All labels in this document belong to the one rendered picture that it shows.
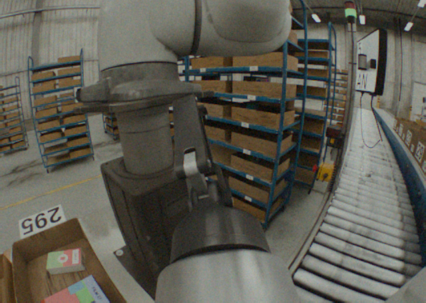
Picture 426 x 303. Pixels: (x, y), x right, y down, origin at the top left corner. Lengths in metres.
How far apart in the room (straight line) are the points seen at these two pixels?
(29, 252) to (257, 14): 0.89
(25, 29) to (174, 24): 9.47
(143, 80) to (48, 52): 9.01
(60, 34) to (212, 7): 9.19
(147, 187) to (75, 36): 9.22
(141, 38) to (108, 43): 0.06
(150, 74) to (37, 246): 0.67
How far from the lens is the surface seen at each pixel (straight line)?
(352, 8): 0.97
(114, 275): 0.62
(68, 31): 9.49
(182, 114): 0.18
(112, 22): 0.34
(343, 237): 0.80
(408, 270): 0.85
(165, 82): 0.32
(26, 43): 9.51
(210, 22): 0.34
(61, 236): 0.74
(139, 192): 0.32
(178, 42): 0.33
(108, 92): 0.32
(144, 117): 0.33
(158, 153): 0.35
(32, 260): 0.81
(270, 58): 1.27
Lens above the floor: 1.24
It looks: 19 degrees down
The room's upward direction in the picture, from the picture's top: straight up
